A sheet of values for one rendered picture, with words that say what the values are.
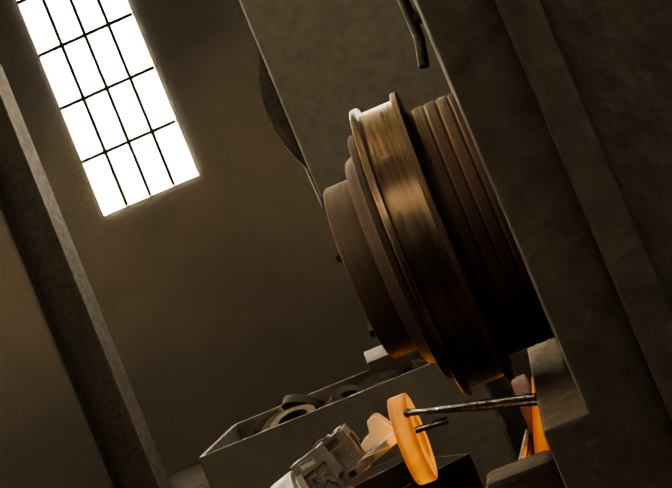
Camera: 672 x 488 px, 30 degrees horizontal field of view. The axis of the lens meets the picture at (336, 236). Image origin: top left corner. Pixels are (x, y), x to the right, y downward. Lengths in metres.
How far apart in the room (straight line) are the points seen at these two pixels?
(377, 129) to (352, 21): 2.81
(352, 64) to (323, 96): 0.16
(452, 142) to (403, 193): 0.11
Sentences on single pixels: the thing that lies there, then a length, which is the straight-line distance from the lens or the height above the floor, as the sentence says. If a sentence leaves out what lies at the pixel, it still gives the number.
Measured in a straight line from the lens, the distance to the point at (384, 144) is 1.76.
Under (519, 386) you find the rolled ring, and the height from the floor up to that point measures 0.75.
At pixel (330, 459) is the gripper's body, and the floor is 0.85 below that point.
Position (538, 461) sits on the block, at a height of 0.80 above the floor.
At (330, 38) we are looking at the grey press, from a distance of 4.58.
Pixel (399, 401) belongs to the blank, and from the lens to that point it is 2.11.
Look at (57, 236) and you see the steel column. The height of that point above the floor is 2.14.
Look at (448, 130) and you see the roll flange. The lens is 1.78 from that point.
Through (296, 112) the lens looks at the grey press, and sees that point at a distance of 4.53.
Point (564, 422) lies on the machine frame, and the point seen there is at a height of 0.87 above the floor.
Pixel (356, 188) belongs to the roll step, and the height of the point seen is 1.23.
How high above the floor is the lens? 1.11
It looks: 2 degrees up
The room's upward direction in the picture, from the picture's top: 22 degrees counter-clockwise
